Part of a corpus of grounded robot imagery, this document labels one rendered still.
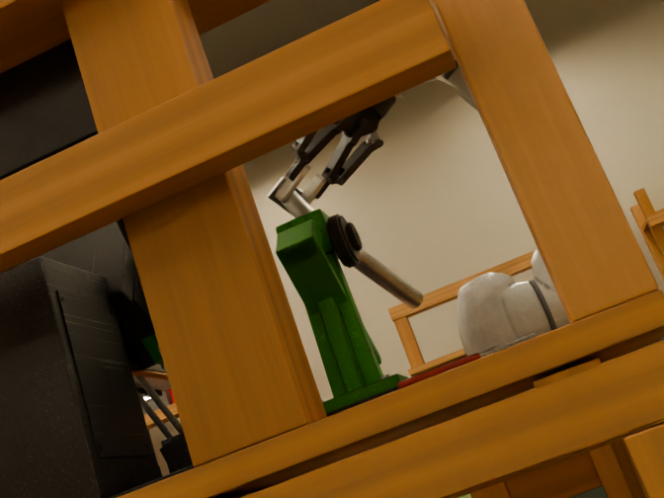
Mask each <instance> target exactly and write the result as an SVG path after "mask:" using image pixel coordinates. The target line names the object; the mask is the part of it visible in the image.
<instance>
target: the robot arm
mask: <svg viewBox="0 0 664 498"><path fill-rule="evenodd" d="M450 48H451V47H450ZM451 50H452V49H451ZM452 54H453V57H454V60H455V63H456V68H455V69H453V70H451V71H448V72H446V73H444V74H442V75H440V76H437V77H435V78H433V79H431V80H428V81H426V82H429V81H433V80H437V79H439V80H441V81H443V82H445V83H447V84H449V85H451V86H453V87H455V88H456V89H457V91H458V93H459V94H460V96H461V97H462V98H463V99H464V100H465V101H467V102H468V103H469V104H470V105H471V106H472V107H474V108H475V109H476V110H477V108H476V106H475V103H474V101H473V99H472V96H471V94H470V92H469V89H468V87H467V85H466V82H465V80H464V78H463V76H462V73H461V71H460V69H459V66H458V64H457V60H456V58H455V56H454V53H453V51H452ZM409 91H410V89H408V90H406V91H404V92H402V93H400V94H397V95H395V96H397V97H399V98H404V97H405V96H406V95H407V93H408V92H409ZM395 96H393V97H391V98H388V99H386V100H384V101H382V102H380V103H377V104H375V105H373V106H371V107H368V108H366V109H364V110H362V111H360V112H357V113H355V114H353V115H351V116H349V117H346V118H344V119H342V120H340V121H337V122H335V123H333V124H331V125H328V126H326V127H325V128H324V129H323V130H322V131H320V132H319V133H318V134H317V135H316V133H317V131H315V132H313V133H311V134H308V135H306V136H304V137H302V138H299V139H297V140H296V141H295V142H294V143H293V145H292V147H291V148H292V150H293V151H294V152H295V157H296V160H295V161H294V162H293V164H292V165H291V166H290V168H289V169H288V171H287V173H286V176H287V177H288V178H287V180H286V181H285V182H284V183H283V185H282V186H281V187H280V189H279V190H278V191H277V193H276V194H275V197H276V198H277V199H278V200H279V201H280V202H282V203H283V204H284V203H285V202H286V201H287V199H288V198H289V197H290V195H291V194H292V192H293V191H294V190H295V188H296V187H297V186H298V185H299V183H300V182H301V181H302V179H303V178H304V177H305V175H306V174H307V173H308V171H309V170H310V169H311V167H309V166H308V165H307V164H308V163H310V162H311V161H312V159H313V158H314V157H315V156H316V155H317V154H318V153H319V152H320V151H321V150H322V149H323V148H324V147H325V146H326V145H327V144H328V143H329V142H330V141H331V140H332V139H333V138H334V137H335V136H336V135H337V134H339V133H341V132H342V131H343V132H344V133H343V134H342V136H341V141H340V143H339V144H338V146H337V148H336V150H335V152H334V153H333V155H332V157H331V159H330V160H329V162H328V164H327V166H326V167H325V169H324V171H323V173H322V176H321V175H319V174H318V173H316V175H315V176H314V178H313V179H312V180H311V182H310V183H309V184H308V186H307V187H306V189H305V190H304V191H303V193H302V194H301V196H302V197H303V198H304V199H305V200H306V201H307V202H308V203H309V204H311V202H312V201H313V200H314V198H316V199H319V198H320V197H321V196H322V194H323V193H324V192H325V190H326V189H327V187H328V186H329V185H330V184H332V185H333V184H338V185H340V186H342V185H344V184H345V183H346V182H347V180H348V179H349V178H350V177H351V176H352V175H353V174H354V173H355V171H356V170H357V169H358V168H359V167H360V166H361V165H362V164H363V162H364V161H365V160H366V159H367V158H368V157H369V156H370V155H371V153H372V152H373V151H375V150H377V149H378V148H380V147H382V146H383V141H382V140H381V139H379V137H378V134H377V132H376V130H377V128H378V124H379V121H380V120H381V119H382V118H383V117H384V116H385V115H386V114H387V113H388V111H389V110H390V109H391V107H392V106H393V105H394V103H395V102H396V98H395ZM477 111H478V110H477ZM367 134H368V136H367V137H366V138H365V141H364V142H363V143H361V144H360V146H359V147H358V148H357V149H356V150H355V151H354V152H353V153H352V155H351V156H350V157H349V158H348V156H349V154H350V152H351V151H352V149H353V147H354V146H356V145H357V143H358V141H359V140H360V138H361V137H362V136H364V135H367ZM315 135H316V136H315ZM314 136H315V137H314ZM313 137H314V138H313ZM312 138H313V139H312ZM347 158H348V159H347ZM346 159H347V160H346ZM532 267H533V274H534V279H533V280H531V281H528V282H521V283H515V281H514V279H513V277H511V276H509V275H506V274H503V273H493V272H491V273H486V274H483V275H481V276H478V277H476V278H474V279H472V280H471V281H469V282H467V283H466V284H465V285H463V286H462V287H461V288H460V289H459V291H458V295H457V303H456V317H457V325H458V332H459V337H460V339H461V342H462V345H463V348H464V351H465V353H466V356H470V355H473V354H475V353H482V352H485V350H487V349H489V348H492V347H495V346H497V347H498V346H501V345H504V344H506V343H509V342H512V341H514V340H517V339H519V338H522V337H525V336H527V335H530V334H533V333H535V334H536V335H537V336H539V335H541V334H544V333H547V332H549V331H552V330H555V329H557V328H560V327H562V326H565V325H568V324H570V322H569V320H568V317H567V315H566V313H565V311H564V308H563V306H562V304H561V301H560V299H559V297H558V294H557V292H556V290H555V287H554V285H553V283H552V280H551V278H550V276H549V274H548V271H547V269H546V267H545V264H544V262H543V260H542V257H541V255H540V251H539V249H536V250H535V253H534V255H533V258H532Z"/></svg>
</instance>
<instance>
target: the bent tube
mask: <svg viewBox="0 0 664 498"><path fill-rule="evenodd" d="M286 180H287V179H286V178H284V177H282V178H281V180H280V181H279V182H278V183H277V185H276V186H275V187H274V188H273V190H272V191H271V192H270V193H269V194H268V195H267V197H268V198H269V199H271V200H272V201H273V202H275V203H276V204H277V205H279V206H280V207H281V208H283V209H284V210H286V211H287V212H288V213H290V214H291V215H293V216H294V217H295V218H297V217H299V216H302V215H305V214H307V213H309V212H311V211H314V210H315V209H314V208H313V207H312V206H311V205H310V204H309V203H308V202H307V201H306V200H305V199H304V198H303V197H302V196H301V194H302V193H303V191H301V190H300V189H299V188H295V190H294V191H293V192H292V194H291V195H290V197H289V198H288V199H287V201H286V202H285V203H284V204H283V203H282V202H280V201H279V200H278V199H277V198H276V197H275V194H276V193H277V191H278V188H280V187H281V186H282V185H283V183H284V182H285V181H286ZM360 254H361V261H360V264H359V265H357V266H355V267H354V268H356V269H357V270H358V271H360V272H361V273H363V274H364V275H365V276H367V277H368V278H370V279H371V280H372V281H374V282H375V283H376V284H378V285H379V286H381V287H382V288H383V289H385V290H386V291H388V292H389V293H391V294H392V295H393V296H395V297H396V298H398V299H399V300H400V301H402V302H403V303H405V304H406V305H407V306H409V307H410V308H417V307H419V306H420V305H421V303H422V302H423V298H424V296H423V294H422V293H421V292H419V291H418V290H416V289H415V288H414V287H412V286H411V285H410V284H408V283H407V282H406V281H404V280H403V279H402V278H400V277H399V276H398V275H396V274H395V273H394V272H392V271H391V270H390V269H388V268H387V267H386V266H384V265H383V263H381V262H380V261H379V260H377V259H376V258H374V257H373V256H372V255H370V254H369V253H368V252H366V251H365V250H364V249H362V250H360Z"/></svg>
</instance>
